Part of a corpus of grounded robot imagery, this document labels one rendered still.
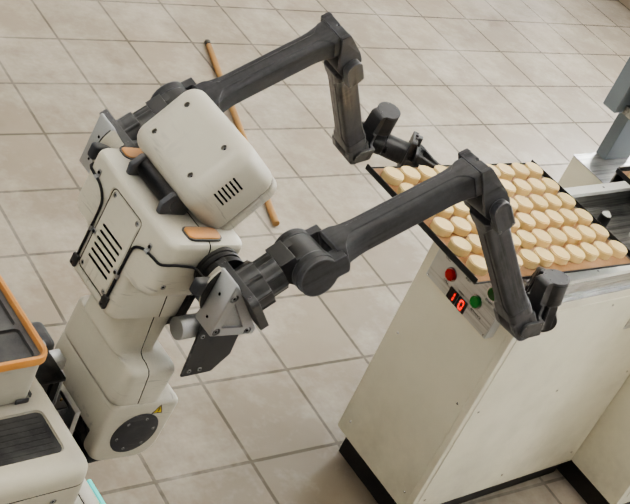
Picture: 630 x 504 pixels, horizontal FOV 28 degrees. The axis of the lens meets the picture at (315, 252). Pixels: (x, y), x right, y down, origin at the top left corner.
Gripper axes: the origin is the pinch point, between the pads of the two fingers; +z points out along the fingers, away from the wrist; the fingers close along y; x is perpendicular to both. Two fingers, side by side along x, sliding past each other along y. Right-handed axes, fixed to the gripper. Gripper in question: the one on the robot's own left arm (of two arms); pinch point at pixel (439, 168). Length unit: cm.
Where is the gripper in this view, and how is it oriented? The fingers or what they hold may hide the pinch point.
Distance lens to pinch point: 299.9
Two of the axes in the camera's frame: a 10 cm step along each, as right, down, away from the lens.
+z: 9.1, 3.9, 0.9
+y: -3.8, 7.6, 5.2
